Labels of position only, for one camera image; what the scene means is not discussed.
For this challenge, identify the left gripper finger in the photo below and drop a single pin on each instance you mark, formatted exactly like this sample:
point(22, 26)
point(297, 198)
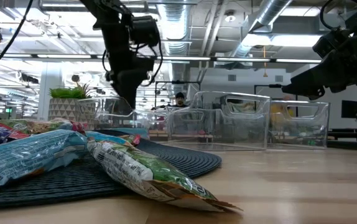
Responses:
point(129, 96)

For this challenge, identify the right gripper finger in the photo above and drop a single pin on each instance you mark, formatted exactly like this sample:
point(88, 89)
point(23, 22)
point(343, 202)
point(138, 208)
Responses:
point(309, 89)

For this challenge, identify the light blue granola bar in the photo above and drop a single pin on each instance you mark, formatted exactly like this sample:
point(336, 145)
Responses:
point(104, 137)
point(32, 155)

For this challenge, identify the red multicolour granola bar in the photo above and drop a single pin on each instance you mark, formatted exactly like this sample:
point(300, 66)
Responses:
point(78, 127)

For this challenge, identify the green multicolour granola bar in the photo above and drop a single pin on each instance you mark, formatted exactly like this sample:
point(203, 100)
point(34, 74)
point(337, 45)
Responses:
point(35, 126)

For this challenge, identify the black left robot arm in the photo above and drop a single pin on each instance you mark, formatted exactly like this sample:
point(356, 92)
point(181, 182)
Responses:
point(116, 37)

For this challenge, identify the clear plastic bin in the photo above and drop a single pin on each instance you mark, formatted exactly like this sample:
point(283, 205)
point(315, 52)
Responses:
point(299, 130)
point(216, 130)
point(104, 119)

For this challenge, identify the black monitor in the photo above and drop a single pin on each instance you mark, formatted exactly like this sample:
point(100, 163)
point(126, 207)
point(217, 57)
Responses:
point(350, 109)

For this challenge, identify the person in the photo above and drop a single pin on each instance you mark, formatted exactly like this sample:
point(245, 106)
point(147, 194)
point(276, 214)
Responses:
point(179, 99)

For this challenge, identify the black desk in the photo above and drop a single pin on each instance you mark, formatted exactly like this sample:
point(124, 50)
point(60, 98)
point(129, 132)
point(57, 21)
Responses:
point(352, 133)

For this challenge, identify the succulent in patterned pot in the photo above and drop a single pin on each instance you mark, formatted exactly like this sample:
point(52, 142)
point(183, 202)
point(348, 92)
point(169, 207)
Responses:
point(63, 109)

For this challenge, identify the dark blue round mat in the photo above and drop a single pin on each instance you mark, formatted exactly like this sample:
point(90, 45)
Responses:
point(178, 161)

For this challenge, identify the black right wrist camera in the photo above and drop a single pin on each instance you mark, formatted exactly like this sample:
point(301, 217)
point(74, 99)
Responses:
point(331, 43)

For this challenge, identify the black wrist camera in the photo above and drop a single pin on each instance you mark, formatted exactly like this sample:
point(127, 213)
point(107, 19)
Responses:
point(145, 31)
point(331, 43)

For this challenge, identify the black stand frame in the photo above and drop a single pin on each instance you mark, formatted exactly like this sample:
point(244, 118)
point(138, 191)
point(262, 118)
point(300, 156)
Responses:
point(178, 82)
point(271, 86)

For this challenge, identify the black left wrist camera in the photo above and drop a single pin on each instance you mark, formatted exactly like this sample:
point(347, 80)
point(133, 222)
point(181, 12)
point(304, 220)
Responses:
point(145, 31)

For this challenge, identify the silver air duct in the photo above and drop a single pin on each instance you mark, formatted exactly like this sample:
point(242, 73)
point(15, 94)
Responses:
point(175, 28)
point(268, 12)

